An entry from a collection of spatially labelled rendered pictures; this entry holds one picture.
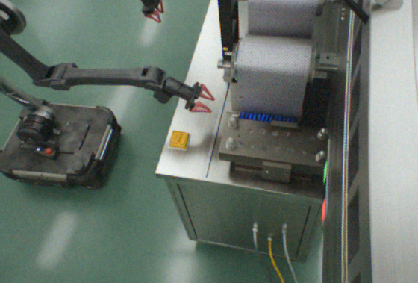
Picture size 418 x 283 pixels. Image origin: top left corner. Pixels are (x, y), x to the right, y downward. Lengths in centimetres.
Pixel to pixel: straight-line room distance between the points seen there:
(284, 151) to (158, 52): 204
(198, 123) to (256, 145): 33
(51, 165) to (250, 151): 148
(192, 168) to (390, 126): 94
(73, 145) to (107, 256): 69
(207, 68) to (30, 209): 151
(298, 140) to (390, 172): 77
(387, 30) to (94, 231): 206
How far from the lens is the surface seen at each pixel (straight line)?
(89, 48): 348
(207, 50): 193
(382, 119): 77
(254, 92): 142
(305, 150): 143
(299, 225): 176
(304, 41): 148
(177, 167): 156
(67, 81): 162
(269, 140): 144
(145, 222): 248
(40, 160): 263
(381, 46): 88
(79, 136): 260
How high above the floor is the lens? 225
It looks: 55 degrees down
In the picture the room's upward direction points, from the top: 8 degrees counter-clockwise
